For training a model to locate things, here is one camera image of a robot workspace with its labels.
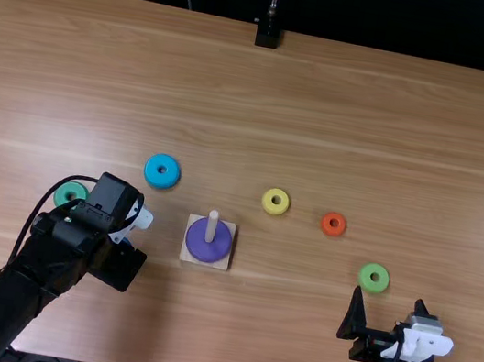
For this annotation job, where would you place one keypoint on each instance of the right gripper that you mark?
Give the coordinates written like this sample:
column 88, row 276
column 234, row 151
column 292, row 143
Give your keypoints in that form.
column 370, row 344

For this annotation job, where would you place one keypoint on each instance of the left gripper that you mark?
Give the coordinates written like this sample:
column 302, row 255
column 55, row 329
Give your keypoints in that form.
column 115, row 197

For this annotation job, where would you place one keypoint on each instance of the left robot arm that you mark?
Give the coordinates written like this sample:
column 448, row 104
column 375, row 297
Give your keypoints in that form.
column 19, row 288

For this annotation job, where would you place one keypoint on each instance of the wooden peg base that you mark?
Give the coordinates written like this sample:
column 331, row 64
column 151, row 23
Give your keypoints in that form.
column 212, row 227

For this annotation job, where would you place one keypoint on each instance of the black clamp stand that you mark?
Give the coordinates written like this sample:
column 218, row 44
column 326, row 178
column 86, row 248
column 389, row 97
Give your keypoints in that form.
column 268, row 32

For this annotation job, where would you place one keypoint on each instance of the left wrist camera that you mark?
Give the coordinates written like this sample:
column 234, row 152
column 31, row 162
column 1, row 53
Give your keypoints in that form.
column 141, row 219

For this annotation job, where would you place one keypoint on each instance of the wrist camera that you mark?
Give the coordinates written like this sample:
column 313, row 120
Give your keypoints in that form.
column 423, row 345
column 141, row 219

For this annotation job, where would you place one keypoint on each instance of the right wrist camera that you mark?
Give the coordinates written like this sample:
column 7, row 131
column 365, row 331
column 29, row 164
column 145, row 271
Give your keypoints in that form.
column 423, row 345

